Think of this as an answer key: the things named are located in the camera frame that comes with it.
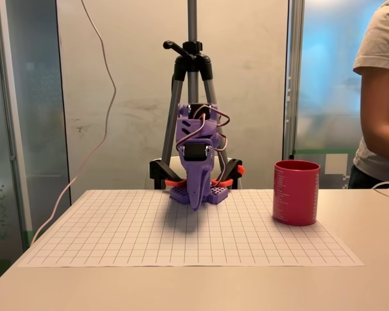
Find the red cup with white print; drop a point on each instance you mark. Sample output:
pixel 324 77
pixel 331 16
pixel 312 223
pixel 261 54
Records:
pixel 295 194

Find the white grid paper sheet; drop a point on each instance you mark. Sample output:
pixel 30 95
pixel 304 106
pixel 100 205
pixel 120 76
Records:
pixel 116 233

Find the grey and black tripod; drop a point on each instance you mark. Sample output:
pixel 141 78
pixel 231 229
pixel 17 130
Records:
pixel 192 26

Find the purple robot arm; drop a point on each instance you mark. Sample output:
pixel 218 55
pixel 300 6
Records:
pixel 191 128

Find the grey aluminium frame post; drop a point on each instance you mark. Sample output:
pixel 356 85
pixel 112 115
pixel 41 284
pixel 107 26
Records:
pixel 295 81
pixel 9 97

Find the person in grey t-shirt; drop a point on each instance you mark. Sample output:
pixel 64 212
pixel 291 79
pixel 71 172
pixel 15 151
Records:
pixel 382 39

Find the purple gripper with servo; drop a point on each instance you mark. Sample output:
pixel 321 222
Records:
pixel 196 172

